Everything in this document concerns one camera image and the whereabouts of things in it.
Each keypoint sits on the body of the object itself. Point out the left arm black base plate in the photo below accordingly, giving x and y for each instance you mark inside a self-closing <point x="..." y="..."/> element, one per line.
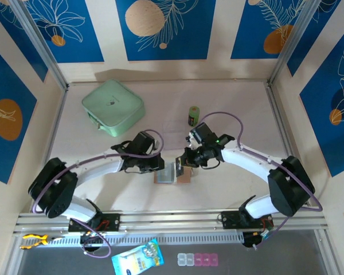
<point x="114" y="222"/>

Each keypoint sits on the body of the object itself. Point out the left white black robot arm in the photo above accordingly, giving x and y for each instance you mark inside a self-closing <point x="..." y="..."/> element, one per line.
<point x="100" y="167"/>

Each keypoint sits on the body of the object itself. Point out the mint green zip case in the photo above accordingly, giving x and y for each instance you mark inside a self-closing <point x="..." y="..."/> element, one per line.
<point x="111" y="103"/>

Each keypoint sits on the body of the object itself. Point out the aluminium mounting rail beam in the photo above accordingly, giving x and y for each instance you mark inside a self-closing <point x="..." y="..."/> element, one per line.
<point x="172" y="220"/>

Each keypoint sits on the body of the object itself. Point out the aluminium frame post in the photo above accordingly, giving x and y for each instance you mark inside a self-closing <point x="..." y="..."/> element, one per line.
<point x="293" y="43"/>
<point x="40" y="43"/>

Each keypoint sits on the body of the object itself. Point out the small green cylinder can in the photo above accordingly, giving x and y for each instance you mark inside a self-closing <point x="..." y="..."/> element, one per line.
<point x="193" y="116"/>

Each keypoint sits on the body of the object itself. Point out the blue plastic snack packet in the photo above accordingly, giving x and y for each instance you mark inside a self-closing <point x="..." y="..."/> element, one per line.
<point x="137" y="260"/>

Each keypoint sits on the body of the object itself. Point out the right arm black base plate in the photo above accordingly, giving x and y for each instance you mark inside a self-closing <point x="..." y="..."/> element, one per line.
<point x="229" y="220"/>

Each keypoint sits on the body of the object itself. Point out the small pink plastic box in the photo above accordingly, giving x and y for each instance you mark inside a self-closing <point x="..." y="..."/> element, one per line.
<point x="214" y="259"/>
<point x="198" y="259"/>
<point x="206" y="259"/>

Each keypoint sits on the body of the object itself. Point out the small white plastic box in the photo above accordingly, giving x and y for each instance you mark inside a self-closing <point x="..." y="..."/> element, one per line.
<point x="190" y="259"/>
<point x="182" y="259"/>

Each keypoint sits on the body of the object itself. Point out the aluminium side rail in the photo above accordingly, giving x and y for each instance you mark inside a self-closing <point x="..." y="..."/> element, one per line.
<point x="283" y="129"/>
<point x="52" y="143"/>

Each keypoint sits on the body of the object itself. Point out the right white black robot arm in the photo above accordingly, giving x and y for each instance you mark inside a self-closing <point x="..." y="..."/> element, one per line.
<point x="240" y="160"/>

